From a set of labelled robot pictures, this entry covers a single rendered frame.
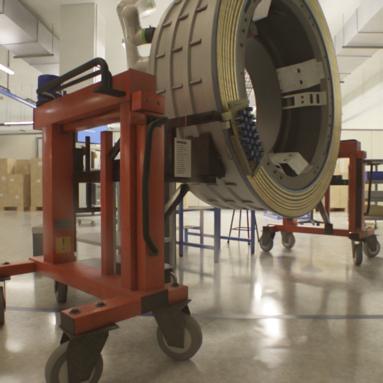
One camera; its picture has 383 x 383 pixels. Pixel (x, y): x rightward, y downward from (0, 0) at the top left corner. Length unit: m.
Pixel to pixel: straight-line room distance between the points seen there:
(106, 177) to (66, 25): 6.51
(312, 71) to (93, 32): 5.51
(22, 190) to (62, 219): 8.44
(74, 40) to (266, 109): 5.45
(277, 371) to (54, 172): 1.16
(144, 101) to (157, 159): 0.19
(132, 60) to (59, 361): 2.22
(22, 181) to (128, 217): 8.95
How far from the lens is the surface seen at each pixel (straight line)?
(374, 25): 7.55
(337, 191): 9.19
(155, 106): 1.15
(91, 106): 1.33
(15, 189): 10.08
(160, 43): 1.90
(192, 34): 1.74
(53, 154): 1.60
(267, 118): 2.63
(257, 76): 2.66
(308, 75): 2.57
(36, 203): 9.80
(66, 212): 1.62
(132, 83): 1.17
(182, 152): 1.43
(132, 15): 2.28
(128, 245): 1.15
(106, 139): 1.35
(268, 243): 3.32
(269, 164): 1.79
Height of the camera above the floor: 0.59
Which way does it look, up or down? 2 degrees down
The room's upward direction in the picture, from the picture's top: straight up
